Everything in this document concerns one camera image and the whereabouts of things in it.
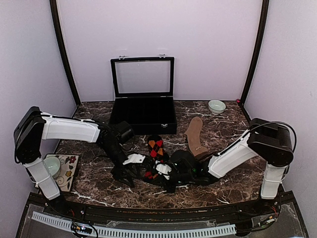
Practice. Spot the white slotted cable duct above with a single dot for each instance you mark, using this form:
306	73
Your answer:
137	230

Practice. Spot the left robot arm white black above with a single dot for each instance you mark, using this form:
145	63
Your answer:
37	129

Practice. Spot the black front rail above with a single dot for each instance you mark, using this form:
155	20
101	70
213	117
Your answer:
239	212

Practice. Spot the pale green bowl at back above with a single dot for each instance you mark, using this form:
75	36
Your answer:
216	107

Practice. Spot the left black frame post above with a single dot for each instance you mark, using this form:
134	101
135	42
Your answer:
63	53

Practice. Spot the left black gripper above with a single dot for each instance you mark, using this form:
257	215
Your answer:
119	174

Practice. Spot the argyle red orange black sock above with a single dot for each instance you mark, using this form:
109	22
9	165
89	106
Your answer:
157	155

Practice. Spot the tan brown sock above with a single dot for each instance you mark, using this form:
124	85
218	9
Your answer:
192	133

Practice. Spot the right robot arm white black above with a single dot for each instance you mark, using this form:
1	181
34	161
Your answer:
270	140

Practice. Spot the black frame post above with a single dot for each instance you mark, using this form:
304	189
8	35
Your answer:
256	51
63	53

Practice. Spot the right black frame post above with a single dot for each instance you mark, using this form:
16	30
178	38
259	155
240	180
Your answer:
256	51

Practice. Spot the pale green bowl on mat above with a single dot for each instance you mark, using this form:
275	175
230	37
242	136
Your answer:
53	164

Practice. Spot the black display case glass lid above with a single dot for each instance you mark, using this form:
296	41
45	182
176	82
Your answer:
143	89

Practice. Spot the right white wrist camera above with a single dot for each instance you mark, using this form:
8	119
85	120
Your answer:
163	169

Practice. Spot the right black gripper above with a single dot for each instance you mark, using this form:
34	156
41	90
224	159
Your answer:
171	188

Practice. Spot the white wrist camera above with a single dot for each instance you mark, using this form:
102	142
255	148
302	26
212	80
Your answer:
134	159
163	169

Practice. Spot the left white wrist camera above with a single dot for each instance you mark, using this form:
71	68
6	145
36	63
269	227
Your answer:
134	159

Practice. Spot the green circuit board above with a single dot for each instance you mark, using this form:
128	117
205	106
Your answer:
81	229

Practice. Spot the floral patterned mat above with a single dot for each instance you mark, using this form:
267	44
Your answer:
67	171

